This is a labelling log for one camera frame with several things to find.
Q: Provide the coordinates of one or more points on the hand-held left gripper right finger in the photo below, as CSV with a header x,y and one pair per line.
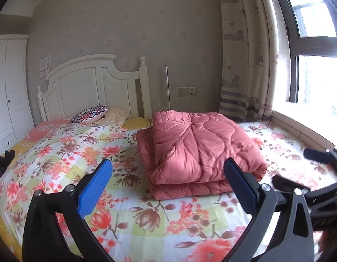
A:
x,y
240,185

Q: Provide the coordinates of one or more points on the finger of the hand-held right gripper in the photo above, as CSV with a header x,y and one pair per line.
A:
x,y
317,155
288,181

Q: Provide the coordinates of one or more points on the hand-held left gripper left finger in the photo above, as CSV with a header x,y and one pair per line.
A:
x,y
94,188

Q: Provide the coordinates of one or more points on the pink quilted comforter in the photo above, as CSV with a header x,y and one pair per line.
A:
x,y
198,152

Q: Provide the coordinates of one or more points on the beige window sill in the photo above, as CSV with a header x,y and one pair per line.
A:
x,y
307,131

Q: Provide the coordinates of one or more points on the bed with floral sheet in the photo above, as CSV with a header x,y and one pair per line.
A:
x,y
130,210

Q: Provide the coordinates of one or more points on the dark framed window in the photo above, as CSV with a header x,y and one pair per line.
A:
x,y
315,82

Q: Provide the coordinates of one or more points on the patterned round cushion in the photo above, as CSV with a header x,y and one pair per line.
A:
x,y
89,113

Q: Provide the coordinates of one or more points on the beige pillow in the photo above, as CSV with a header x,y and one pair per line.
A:
x,y
116,116

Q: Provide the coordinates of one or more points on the pink pillow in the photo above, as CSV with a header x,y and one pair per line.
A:
x,y
51,125

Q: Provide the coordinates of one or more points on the yellow pillow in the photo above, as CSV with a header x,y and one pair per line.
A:
x,y
135,122

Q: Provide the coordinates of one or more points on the black spiky object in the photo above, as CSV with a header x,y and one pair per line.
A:
x,y
4,158

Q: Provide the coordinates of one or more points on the white wooden headboard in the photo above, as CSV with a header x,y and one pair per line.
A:
x,y
89,92

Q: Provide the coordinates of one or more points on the printed beige curtain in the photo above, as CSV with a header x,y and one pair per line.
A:
x,y
239,60

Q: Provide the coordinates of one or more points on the white pole lamp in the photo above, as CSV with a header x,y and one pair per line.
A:
x,y
166,87

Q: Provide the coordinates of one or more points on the white wardrobe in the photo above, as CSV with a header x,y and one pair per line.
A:
x,y
10,92

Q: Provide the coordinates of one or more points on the beige wall socket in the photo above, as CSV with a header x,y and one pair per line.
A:
x,y
187,91

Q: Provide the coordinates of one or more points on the white wall paper notice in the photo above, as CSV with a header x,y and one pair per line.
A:
x,y
45,62

